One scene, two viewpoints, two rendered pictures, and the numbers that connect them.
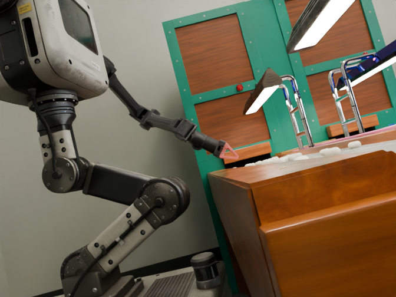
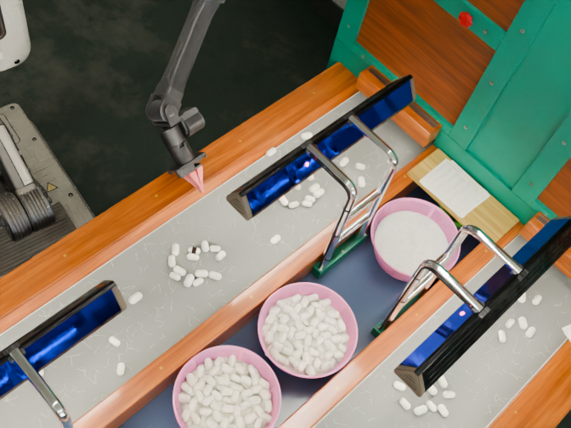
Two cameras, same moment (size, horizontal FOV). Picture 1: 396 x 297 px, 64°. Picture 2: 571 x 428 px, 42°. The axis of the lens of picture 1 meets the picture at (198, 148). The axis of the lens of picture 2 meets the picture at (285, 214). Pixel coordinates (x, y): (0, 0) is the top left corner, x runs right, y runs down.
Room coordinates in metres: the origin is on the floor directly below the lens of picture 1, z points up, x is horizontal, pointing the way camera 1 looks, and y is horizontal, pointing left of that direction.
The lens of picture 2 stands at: (0.52, -0.95, 2.57)
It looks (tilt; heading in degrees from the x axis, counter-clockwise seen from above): 58 degrees down; 33
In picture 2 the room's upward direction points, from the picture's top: 17 degrees clockwise
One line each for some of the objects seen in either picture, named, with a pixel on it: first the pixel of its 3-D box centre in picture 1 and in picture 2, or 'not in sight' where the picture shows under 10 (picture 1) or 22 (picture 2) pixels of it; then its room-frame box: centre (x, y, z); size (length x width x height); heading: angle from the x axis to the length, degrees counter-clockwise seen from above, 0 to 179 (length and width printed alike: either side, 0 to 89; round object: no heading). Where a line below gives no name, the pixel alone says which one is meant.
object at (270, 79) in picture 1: (257, 95); (329, 138); (1.55, -0.35, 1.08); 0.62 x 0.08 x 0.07; 0
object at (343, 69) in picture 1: (362, 105); (444, 303); (1.54, -0.83, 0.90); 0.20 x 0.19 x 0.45; 0
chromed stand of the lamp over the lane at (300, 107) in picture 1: (283, 125); (335, 198); (1.54, -0.43, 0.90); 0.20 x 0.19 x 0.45; 0
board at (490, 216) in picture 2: (304, 147); (462, 197); (1.94, -0.63, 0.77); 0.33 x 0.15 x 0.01; 90
